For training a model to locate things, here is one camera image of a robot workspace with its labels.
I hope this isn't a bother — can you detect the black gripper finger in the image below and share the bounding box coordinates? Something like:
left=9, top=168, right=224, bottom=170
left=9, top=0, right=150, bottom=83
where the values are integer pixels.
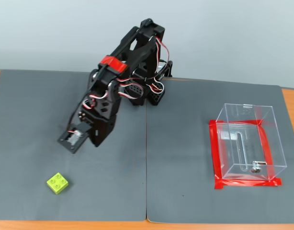
left=90, top=126, right=114, bottom=148

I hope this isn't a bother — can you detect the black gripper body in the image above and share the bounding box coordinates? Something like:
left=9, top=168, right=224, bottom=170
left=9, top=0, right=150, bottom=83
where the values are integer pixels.
left=77, top=102, right=119, bottom=135

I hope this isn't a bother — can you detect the green lego block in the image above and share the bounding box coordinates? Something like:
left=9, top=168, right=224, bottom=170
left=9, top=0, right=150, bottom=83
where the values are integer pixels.
left=46, top=172, right=70, bottom=195

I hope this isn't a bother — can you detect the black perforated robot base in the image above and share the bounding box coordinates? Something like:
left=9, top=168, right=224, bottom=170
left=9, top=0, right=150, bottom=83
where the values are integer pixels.
left=124, top=80, right=167, bottom=107

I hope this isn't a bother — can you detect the transparent acrylic box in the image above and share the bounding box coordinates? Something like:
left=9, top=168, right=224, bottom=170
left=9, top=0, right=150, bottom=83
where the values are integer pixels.
left=215, top=103, right=288, bottom=182

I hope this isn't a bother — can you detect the silver box latch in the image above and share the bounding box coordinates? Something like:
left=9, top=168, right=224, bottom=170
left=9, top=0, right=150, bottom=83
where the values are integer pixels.
left=249, top=161, right=267, bottom=173

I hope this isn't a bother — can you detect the red tape wrap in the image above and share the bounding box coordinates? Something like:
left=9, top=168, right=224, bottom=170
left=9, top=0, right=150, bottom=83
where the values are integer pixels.
left=100, top=55, right=128, bottom=74

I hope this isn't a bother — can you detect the dark grey foam mat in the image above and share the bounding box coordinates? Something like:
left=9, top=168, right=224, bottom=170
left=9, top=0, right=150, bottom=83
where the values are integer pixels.
left=146, top=78, right=294, bottom=225
left=0, top=69, right=147, bottom=222

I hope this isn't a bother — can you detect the red tape strip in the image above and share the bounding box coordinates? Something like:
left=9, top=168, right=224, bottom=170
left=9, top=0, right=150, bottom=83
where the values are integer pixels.
left=208, top=118, right=265, bottom=127
left=214, top=177, right=283, bottom=190
left=257, top=124, right=276, bottom=179
left=208, top=119, right=226, bottom=190

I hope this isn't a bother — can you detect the red white servo wire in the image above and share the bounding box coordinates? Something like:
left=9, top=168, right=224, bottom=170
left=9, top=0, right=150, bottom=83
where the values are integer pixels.
left=82, top=92, right=109, bottom=111
left=154, top=35, right=170, bottom=81
left=117, top=79, right=144, bottom=99

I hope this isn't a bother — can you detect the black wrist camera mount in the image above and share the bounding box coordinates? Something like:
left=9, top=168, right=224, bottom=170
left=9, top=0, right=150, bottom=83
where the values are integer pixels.
left=57, top=123, right=91, bottom=154

